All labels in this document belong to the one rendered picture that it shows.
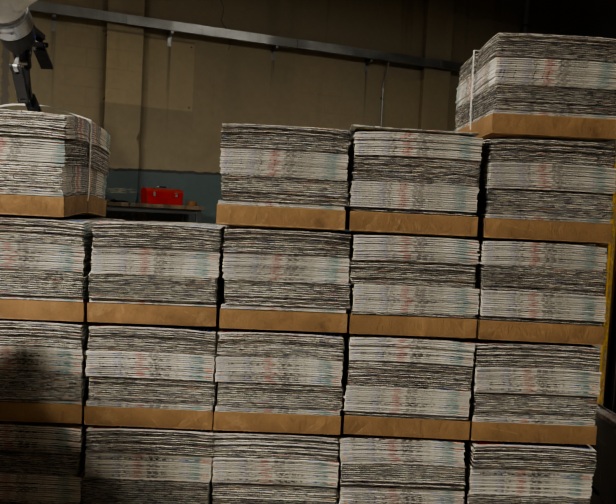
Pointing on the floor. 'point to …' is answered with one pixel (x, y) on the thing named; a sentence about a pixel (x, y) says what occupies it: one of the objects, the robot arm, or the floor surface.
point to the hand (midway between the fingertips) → (40, 86)
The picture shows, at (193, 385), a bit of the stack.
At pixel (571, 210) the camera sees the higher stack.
